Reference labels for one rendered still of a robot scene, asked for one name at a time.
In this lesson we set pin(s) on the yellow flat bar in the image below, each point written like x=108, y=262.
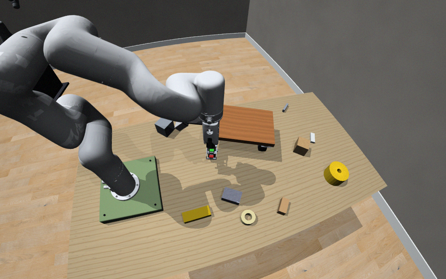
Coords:
x=196, y=214

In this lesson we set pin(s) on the tan cardboard box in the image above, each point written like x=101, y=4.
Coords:
x=301, y=146

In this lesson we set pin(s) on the yellow cylinder with center hole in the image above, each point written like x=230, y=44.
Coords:
x=336, y=173

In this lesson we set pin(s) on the tan wooden block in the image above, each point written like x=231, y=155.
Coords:
x=283, y=205

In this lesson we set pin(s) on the cream ring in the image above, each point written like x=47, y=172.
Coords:
x=251, y=214

